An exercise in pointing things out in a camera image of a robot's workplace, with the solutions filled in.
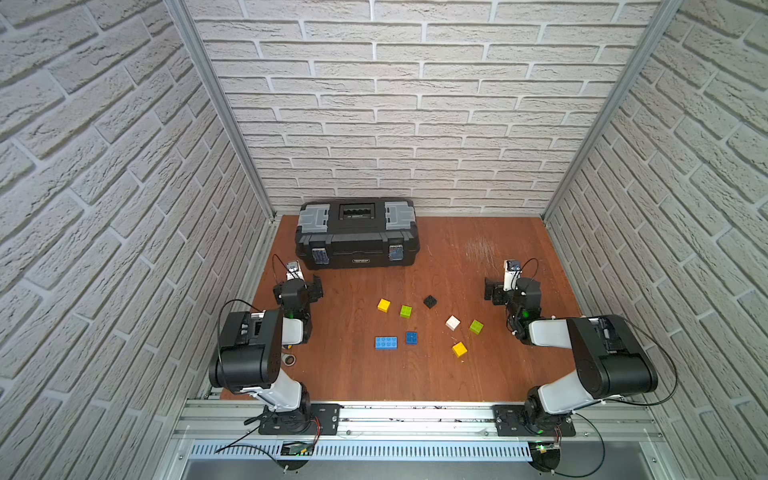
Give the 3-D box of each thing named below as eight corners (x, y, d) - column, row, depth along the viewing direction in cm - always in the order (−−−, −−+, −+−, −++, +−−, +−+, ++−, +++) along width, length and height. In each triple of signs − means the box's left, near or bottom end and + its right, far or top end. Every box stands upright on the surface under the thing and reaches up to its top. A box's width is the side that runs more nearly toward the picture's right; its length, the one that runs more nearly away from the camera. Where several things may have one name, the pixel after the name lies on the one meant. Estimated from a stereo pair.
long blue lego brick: (375, 350, 87) (375, 347, 85) (375, 339, 89) (375, 336, 87) (397, 350, 87) (397, 347, 85) (397, 339, 89) (397, 336, 88)
